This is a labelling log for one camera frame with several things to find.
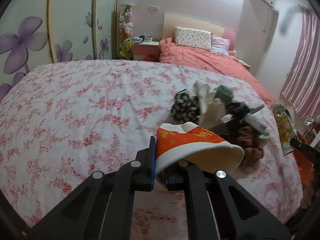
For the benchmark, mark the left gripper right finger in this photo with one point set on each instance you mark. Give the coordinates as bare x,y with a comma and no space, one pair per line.
217,207

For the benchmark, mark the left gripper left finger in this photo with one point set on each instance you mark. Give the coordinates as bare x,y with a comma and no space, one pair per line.
101,206

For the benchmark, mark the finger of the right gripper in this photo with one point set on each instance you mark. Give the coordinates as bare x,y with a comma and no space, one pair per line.
309,152

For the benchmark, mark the blue white foil wrapper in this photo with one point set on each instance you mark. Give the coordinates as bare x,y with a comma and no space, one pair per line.
240,113

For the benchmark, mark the black white checkered cloth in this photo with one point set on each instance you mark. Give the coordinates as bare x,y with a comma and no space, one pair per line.
227,131

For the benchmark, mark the red paper cup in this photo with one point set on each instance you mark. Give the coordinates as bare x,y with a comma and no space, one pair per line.
197,145

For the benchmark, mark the white tissue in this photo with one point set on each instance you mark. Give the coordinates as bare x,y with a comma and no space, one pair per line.
211,109

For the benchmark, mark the black white floral cloth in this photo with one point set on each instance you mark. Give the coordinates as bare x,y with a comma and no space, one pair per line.
185,108

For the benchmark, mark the orange plastic basket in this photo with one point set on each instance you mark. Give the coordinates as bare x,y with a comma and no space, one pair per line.
305,167

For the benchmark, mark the pink striped curtain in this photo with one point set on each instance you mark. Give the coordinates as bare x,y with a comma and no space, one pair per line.
301,86

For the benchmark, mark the floral pink white bedsheet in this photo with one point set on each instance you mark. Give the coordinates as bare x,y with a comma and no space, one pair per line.
63,121

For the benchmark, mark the right bedside table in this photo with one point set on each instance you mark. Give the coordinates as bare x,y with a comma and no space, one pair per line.
246,65

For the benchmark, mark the grey sock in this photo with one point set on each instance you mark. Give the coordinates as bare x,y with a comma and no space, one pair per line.
224,93

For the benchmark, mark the coral red duvet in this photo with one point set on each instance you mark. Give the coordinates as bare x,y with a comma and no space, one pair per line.
205,60

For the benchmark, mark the striped pink pillow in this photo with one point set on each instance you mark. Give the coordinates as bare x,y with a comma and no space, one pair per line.
220,45

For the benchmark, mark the white air conditioner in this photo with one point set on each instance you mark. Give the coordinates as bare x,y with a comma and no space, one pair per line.
255,5

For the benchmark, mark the pink bedside table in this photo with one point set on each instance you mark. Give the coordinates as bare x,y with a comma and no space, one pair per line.
146,51

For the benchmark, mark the floral white pillow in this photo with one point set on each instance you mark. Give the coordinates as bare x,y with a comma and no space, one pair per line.
193,38

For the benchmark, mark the plush toy hanging stack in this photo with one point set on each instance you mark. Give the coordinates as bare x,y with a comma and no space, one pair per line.
125,32

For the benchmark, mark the beige pink headboard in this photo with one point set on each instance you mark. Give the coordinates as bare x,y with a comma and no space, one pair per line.
173,20

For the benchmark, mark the floral sliding wardrobe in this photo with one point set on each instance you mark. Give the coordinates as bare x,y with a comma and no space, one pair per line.
37,32

